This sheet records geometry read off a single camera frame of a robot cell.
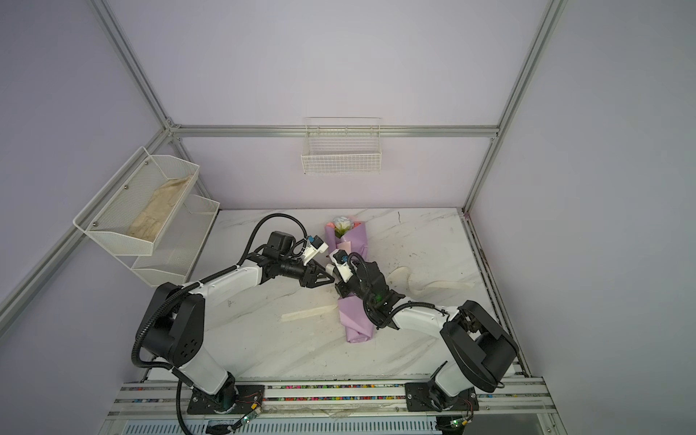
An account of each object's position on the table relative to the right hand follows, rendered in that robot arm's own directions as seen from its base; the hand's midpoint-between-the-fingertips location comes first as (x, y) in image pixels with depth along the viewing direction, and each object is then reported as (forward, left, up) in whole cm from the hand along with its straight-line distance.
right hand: (331, 265), depth 82 cm
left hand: (-3, +1, -3) cm, 4 cm away
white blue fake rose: (+25, -2, -8) cm, 26 cm away
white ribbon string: (+2, -31, -17) cm, 36 cm away
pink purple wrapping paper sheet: (-10, -7, -12) cm, 17 cm away
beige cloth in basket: (+4, +51, +15) cm, 54 cm away
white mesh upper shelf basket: (+7, +57, +16) cm, 60 cm away
